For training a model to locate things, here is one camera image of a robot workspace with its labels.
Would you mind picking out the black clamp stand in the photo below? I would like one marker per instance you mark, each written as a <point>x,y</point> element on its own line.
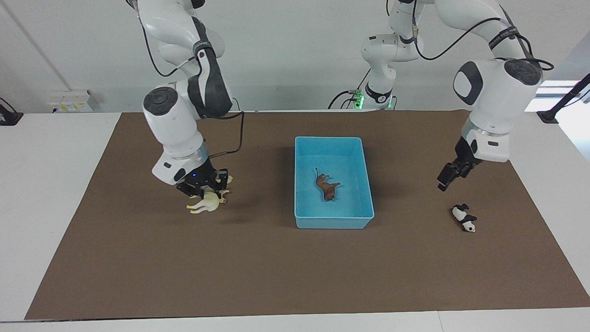
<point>548,116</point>

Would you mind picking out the white wall socket box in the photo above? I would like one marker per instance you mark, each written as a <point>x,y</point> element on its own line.
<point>73,101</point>

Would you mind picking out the brown lion toy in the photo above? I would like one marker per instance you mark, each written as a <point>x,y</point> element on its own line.
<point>326,186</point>

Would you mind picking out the light blue storage box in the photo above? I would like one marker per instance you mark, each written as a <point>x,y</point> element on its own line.
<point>332,152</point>

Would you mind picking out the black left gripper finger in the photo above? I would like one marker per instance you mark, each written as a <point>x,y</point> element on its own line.
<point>447,177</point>

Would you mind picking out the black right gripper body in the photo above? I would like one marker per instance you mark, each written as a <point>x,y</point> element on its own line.
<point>203,177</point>

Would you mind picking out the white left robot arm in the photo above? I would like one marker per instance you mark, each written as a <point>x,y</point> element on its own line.
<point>498,101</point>

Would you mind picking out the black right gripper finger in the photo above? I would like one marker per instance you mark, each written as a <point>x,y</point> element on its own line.
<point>201,193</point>
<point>223,183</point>

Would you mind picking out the cream llama toy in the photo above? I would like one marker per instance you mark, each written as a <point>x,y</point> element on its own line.
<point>207,204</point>

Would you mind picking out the black table mount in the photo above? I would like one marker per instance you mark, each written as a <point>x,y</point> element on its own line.
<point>9,119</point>

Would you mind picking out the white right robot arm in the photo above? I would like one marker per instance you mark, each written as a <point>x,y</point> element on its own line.
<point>175,120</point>

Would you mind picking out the black white panda toy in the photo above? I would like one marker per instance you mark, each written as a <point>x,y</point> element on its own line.
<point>463,217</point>

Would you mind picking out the brown table mat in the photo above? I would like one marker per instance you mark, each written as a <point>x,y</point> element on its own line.
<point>258,267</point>

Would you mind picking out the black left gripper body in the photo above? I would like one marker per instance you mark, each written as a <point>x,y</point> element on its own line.
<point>466,157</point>

